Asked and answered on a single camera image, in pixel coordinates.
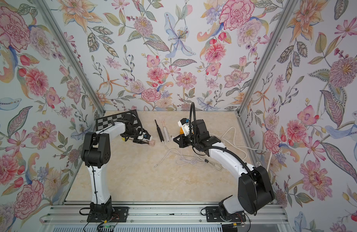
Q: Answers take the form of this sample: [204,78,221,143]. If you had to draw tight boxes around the white USB charging cable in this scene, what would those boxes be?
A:
[153,142,224,171]

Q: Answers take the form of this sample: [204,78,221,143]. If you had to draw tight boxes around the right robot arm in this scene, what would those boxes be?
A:
[174,103,275,222]

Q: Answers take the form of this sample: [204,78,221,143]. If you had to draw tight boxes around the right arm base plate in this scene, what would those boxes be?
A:
[200,206,247,223]

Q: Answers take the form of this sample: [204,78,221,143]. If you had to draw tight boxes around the black white checkerboard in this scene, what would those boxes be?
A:
[96,110,140,138]

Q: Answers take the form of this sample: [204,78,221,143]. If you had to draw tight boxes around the pink USB charger block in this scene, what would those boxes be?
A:
[149,140,155,147]

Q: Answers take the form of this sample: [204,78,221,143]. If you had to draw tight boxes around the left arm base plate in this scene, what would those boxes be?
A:
[87,206,129,223]

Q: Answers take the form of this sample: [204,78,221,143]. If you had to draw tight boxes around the white pink electric toothbrush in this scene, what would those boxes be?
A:
[162,119,170,142]

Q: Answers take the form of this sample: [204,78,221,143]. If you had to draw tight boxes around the black electric toothbrush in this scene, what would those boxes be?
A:
[154,120,165,143]

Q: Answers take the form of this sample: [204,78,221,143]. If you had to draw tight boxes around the aluminium mounting rail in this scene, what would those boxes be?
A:
[39,201,289,226]

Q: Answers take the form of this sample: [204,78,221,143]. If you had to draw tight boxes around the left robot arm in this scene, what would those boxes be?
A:
[81,110,155,222]

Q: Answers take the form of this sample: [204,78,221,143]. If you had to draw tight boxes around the white power strip cord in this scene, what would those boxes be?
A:
[210,126,272,175]

